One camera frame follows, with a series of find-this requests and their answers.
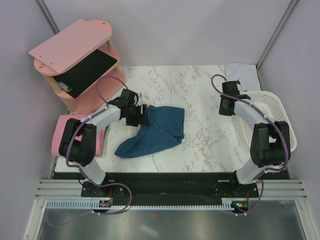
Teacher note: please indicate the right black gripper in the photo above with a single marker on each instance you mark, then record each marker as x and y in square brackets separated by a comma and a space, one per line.
[222, 111]

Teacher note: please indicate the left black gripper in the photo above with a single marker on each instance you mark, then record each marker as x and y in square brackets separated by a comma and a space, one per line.
[141, 119]

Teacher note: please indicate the dark blue t shirt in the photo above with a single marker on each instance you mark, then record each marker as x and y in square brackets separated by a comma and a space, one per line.
[165, 131]

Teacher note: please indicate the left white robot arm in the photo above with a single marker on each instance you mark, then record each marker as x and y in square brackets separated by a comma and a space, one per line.
[79, 138]

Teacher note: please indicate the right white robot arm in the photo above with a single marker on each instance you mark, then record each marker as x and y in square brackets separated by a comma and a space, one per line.
[270, 148]

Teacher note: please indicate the black white marker pen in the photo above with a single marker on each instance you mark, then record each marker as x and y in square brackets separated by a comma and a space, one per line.
[239, 82]

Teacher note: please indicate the white cloth in corner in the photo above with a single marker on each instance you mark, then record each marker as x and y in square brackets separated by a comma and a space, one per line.
[247, 73]

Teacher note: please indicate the white plastic laundry basket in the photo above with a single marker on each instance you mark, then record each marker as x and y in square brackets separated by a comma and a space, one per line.
[271, 105]

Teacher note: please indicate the black mat on shelf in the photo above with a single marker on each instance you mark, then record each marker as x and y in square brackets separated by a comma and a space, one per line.
[80, 77]

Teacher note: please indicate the small white shelf clip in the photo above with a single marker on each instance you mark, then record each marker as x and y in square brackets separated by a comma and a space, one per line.
[64, 87]

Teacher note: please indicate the pink wooden shelf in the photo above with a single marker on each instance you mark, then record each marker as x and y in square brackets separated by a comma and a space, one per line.
[64, 50]

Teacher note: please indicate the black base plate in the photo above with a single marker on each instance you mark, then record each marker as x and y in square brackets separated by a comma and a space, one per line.
[214, 184]

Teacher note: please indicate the white cable duct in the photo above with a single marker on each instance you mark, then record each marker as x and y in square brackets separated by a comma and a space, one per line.
[112, 205]

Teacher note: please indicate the aluminium rail frame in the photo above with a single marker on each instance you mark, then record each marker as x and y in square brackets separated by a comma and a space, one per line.
[62, 189]

